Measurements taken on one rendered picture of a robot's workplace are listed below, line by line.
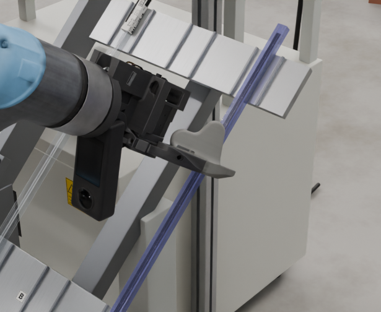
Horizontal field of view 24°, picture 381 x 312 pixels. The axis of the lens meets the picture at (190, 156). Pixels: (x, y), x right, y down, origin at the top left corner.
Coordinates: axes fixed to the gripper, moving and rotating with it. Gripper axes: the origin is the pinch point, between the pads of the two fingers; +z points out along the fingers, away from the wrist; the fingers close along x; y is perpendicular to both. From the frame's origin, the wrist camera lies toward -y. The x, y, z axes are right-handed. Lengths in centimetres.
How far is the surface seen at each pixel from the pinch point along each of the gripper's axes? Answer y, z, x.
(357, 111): 27, 196, 73
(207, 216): -13, 68, 34
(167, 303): -21.7, 23.1, 7.7
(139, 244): -14.3, 12.6, 9.2
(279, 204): -7, 102, 38
